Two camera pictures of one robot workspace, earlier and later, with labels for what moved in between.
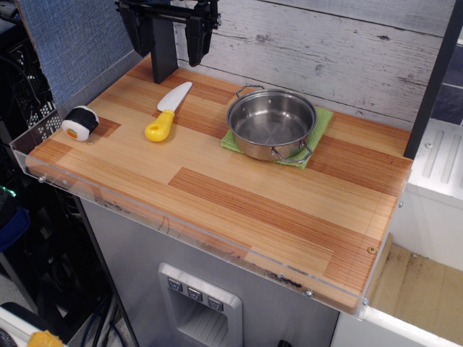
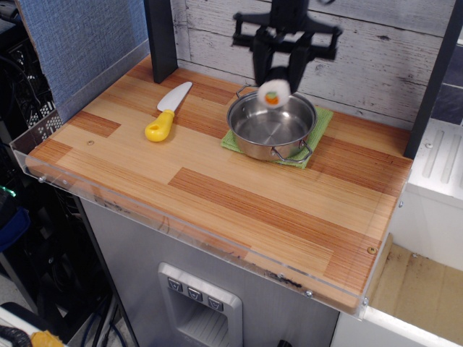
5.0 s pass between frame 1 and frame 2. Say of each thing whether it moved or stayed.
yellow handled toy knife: stayed
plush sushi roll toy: moved
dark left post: stayed
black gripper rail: moved
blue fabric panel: stayed
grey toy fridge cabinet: stayed
